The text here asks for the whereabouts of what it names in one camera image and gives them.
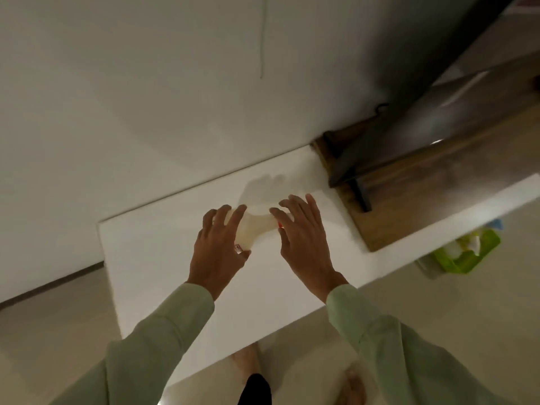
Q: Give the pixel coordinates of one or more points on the person's left hand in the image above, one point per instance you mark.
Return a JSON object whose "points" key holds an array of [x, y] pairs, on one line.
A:
{"points": [[215, 257]]}

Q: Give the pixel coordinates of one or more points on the person's right hand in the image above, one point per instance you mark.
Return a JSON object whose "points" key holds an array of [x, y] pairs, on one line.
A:
{"points": [[308, 248]]}

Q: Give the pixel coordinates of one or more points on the white trigger spray bottle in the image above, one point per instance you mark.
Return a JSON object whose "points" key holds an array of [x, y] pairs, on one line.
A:
{"points": [[259, 227]]}

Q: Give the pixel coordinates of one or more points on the yellow trigger spray bottle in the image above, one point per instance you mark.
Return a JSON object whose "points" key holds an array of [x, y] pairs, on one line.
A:
{"points": [[457, 246]]}

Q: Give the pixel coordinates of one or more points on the green plastic basket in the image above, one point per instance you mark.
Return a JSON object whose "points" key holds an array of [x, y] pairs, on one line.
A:
{"points": [[464, 259]]}

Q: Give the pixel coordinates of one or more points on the blue pink trigger spray bottle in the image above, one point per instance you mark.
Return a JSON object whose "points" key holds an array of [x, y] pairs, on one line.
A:
{"points": [[494, 224]]}

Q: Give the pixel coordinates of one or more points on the person's right forearm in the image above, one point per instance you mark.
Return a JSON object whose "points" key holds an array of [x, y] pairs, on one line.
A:
{"points": [[396, 358]]}

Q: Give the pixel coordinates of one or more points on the person's left forearm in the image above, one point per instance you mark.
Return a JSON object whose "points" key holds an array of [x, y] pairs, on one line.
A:
{"points": [[156, 350]]}

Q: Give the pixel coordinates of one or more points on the person's left leg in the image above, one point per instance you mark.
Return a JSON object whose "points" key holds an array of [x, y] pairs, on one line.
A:
{"points": [[255, 388]]}

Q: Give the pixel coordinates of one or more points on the person's leg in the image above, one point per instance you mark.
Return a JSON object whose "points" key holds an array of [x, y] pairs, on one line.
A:
{"points": [[255, 388], [352, 390]]}

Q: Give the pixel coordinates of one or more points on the person's right leg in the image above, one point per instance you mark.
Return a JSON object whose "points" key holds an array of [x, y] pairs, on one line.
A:
{"points": [[352, 390]]}

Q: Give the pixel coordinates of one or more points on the white cabinet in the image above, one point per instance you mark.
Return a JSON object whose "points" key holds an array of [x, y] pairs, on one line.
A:
{"points": [[160, 257]]}

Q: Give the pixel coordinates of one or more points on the black stand leg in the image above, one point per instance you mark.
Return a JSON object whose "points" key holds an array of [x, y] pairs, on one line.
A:
{"points": [[362, 196]]}

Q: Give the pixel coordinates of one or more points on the wooden cabinet top panel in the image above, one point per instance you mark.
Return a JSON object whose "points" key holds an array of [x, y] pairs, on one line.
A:
{"points": [[422, 202]]}

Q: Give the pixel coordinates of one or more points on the dark television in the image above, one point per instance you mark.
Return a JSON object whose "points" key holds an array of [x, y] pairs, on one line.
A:
{"points": [[443, 80]]}

